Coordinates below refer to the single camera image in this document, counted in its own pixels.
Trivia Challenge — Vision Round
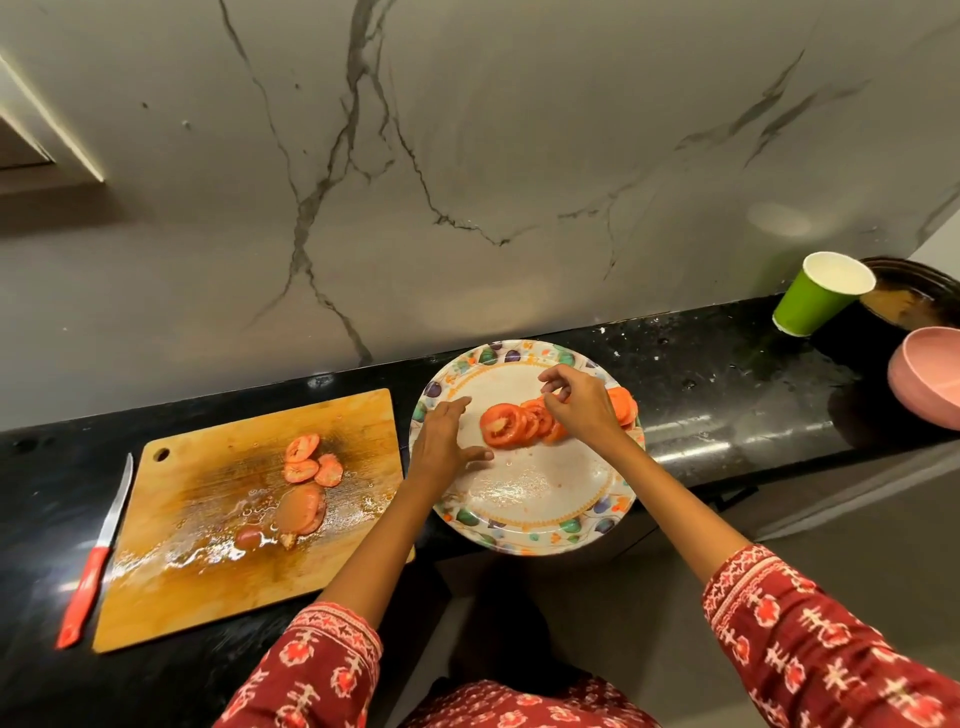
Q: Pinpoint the person's left forearm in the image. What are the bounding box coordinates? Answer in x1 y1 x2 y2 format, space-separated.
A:
318 476 455 628

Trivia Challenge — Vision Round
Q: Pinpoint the floral rimmed plate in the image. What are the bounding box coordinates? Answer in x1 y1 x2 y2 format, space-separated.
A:
408 339 646 558

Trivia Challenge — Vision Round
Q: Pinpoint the red patterned left sleeve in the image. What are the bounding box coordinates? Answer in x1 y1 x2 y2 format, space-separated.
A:
213 602 384 728

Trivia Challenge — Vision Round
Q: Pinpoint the dark cooking pot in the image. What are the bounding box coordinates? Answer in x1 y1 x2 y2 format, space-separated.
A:
813 256 960 376

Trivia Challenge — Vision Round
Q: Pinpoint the green paper cup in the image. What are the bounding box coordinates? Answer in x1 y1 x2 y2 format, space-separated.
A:
772 251 877 338

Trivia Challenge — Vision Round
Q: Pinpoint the wall socket and switch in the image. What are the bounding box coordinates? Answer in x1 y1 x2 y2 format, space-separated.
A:
0 52 106 198

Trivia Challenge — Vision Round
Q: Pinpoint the person's right forearm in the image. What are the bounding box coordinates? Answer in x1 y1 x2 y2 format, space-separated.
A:
603 431 753 586

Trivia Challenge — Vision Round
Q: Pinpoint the red patterned sleeve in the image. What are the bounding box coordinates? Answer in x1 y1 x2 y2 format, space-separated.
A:
701 545 960 728
213 602 384 728

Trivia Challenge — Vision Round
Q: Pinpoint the person's right hand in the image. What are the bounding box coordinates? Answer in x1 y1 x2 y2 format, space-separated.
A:
538 365 628 455

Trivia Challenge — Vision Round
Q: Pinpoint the brown lower cabinet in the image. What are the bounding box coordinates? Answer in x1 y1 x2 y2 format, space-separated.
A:
419 464 960 676

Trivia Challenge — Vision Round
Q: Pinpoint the pile of tomato slices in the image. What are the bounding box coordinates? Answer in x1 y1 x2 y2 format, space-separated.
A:
233 433 346 551

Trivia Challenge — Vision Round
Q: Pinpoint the row of tomato slices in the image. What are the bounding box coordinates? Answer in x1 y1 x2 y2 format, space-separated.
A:
479 386 640 451

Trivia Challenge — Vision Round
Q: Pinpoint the wooden cutting board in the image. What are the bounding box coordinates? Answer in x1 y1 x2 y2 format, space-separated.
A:
92 388 415 655

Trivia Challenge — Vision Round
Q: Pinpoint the red patterned tunic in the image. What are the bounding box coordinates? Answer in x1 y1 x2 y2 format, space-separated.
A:
397 674 661 728

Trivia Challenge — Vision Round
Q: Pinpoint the person's left hand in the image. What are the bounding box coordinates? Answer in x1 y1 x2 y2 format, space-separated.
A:
407 396 496 496

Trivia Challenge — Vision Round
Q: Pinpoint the pink bowl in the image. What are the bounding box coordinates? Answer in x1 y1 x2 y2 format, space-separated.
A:
887 326 960 433

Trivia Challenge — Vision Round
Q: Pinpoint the red handled knife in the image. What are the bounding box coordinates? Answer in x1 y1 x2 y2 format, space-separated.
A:
56 452 135 651

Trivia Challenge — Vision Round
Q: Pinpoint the red patterned right sleeve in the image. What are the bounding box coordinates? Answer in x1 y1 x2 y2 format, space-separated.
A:
701 545 960 728

